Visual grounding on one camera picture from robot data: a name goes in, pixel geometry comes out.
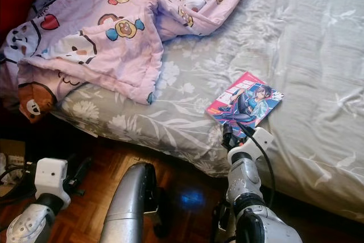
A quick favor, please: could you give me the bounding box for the pink blue anime magazine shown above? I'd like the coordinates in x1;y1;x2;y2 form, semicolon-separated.
205;71;284;127

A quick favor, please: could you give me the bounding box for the silver right robot leg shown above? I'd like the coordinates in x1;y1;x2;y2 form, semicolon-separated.
210;197;239;243

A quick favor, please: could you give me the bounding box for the silver robot leg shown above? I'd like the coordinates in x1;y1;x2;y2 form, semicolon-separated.
210;197;239;243
100;162;168;243

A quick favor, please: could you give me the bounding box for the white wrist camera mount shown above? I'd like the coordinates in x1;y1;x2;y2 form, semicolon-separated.
34;158;71;201
227;127;275;165

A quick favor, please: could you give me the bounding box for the pink cartoon bear blanket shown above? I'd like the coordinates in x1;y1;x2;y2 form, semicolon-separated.
5;0;265;124

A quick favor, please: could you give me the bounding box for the grey floral bed sheet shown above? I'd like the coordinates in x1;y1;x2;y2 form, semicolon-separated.
57;0;364;224

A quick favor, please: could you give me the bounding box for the silver left robot leg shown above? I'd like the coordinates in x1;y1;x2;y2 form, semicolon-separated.
100;162;168;243

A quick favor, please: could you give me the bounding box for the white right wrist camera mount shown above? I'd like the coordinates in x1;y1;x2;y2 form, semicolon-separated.
227;127;275;165

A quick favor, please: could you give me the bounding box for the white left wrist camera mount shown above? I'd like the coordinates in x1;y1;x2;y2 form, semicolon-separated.
34;158;71;201

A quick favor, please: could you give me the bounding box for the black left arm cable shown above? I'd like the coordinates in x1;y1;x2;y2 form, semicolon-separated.
0;164;38;198

